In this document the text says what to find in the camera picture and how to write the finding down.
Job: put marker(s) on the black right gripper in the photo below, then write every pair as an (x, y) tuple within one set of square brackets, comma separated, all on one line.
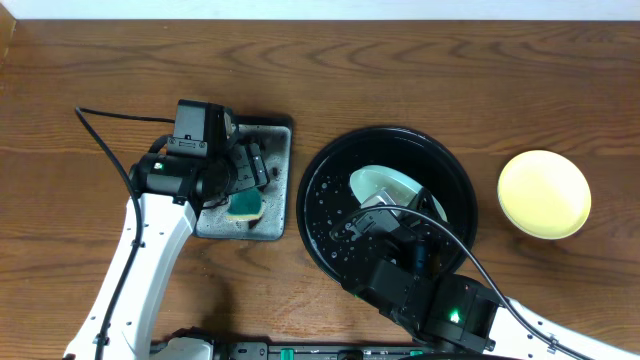
[(425, 236)]

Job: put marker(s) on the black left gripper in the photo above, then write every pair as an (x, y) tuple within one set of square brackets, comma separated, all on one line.
[(253, 171)]

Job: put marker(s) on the green scrub sponge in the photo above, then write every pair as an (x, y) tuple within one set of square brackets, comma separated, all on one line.
[(245, 206)]

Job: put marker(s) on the yellow plate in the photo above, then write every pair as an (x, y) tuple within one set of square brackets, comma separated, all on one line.
[(544, 194)]

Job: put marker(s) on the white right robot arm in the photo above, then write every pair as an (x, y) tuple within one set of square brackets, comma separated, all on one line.
[(517, 331)]

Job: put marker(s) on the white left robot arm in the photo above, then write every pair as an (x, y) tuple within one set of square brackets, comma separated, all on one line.
[(122, 318)]

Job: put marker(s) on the black rectangular soapy tray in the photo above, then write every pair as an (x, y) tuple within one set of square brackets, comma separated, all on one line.
[(274, 136)]

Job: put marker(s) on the round black tray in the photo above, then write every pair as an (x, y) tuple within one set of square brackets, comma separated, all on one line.
[(324, 196)]

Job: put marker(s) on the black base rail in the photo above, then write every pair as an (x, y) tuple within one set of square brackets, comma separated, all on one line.
[(300, 351)]

